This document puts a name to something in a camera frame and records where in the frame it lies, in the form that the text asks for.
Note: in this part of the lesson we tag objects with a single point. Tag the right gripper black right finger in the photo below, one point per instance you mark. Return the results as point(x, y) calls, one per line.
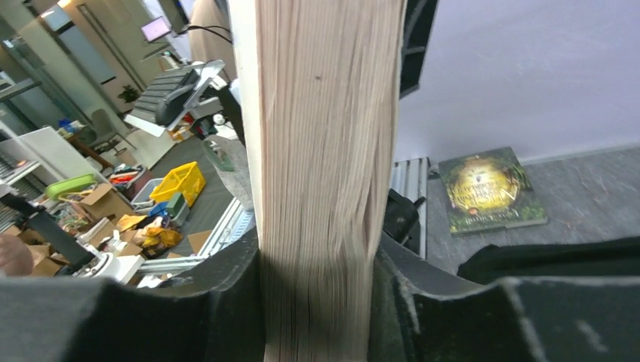
point(421, 313)

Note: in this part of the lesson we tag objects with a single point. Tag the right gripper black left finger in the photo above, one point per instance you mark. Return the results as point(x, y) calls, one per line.
point(212, 312)

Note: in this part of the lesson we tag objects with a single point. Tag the black student backpack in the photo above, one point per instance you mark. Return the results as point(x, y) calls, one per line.
point(608, 258)

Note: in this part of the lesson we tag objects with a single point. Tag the teal paperback book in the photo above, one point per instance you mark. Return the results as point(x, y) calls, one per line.
point(319, 90)

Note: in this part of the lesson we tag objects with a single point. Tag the cardboard box clutter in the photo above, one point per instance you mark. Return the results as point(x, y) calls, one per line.
point(18, 259)

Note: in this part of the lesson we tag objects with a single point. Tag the yellow plastic crate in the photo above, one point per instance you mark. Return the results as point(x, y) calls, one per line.
point(186, 179)

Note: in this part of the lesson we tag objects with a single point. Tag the dark green forest book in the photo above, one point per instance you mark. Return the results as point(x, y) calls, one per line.
point(489, 191)

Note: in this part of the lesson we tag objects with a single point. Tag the green plastic tray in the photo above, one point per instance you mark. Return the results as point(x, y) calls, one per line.
point(57, 190)

